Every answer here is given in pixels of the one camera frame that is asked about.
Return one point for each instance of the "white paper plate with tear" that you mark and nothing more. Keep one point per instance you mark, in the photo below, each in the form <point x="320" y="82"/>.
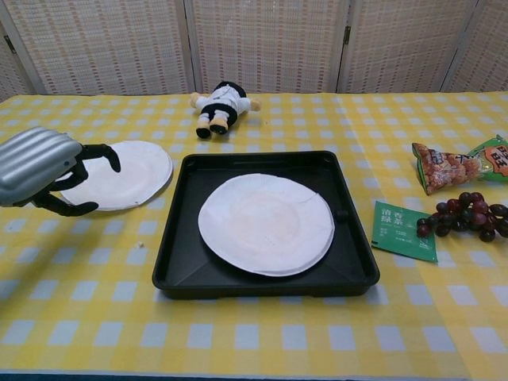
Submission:
<point x="266" y="224"/>

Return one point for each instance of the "black square plastic tray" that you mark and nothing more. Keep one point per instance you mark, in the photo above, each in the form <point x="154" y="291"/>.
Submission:
<point x="182" y="254"/>

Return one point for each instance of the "orange green snack bag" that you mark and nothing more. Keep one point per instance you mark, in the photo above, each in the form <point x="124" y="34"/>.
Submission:
<point x="448" y="170"/>

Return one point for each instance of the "yellow white checkered tablecloth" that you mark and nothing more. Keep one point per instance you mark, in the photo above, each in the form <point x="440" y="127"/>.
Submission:
<point x="484" y="297"/>
<point x="79" y="278"/>

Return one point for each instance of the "woven bamboo folding screen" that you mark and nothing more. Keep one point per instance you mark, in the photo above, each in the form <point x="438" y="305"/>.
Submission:
<point x="262" y="43"/>

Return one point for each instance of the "green tea packet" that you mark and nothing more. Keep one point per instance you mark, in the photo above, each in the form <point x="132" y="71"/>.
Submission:
<point x="397" y="234"/>

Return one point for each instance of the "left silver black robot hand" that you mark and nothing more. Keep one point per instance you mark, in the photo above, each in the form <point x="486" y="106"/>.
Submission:
<point x="35" y="166"/>

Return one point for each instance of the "dark red grape bunch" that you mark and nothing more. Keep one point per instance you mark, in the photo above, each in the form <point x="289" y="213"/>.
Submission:
<point x="468" y="218"/>

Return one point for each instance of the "plush doll white black outfit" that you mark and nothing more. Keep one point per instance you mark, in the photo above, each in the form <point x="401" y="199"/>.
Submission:
<point x="224" y="105"/>

